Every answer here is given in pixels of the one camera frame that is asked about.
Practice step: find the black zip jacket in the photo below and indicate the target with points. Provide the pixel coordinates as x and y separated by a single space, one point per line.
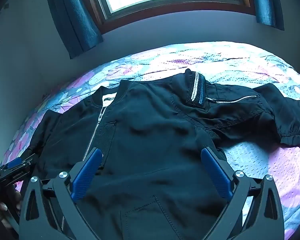
152 130

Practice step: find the blue curtain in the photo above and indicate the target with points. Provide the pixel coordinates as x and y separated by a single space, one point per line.
266 2
75 17

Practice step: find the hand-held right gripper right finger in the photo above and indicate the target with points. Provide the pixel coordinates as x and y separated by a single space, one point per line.
216 173

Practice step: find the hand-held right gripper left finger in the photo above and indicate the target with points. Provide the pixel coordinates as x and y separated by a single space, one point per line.
86 176

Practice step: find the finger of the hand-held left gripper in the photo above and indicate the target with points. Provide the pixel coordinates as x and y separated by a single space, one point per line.
16 163
17 175

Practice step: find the person's left hand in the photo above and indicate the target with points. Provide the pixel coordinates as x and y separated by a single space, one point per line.
1 207

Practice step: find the floral bed sheet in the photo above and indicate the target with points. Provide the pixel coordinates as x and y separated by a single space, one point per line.
240 60

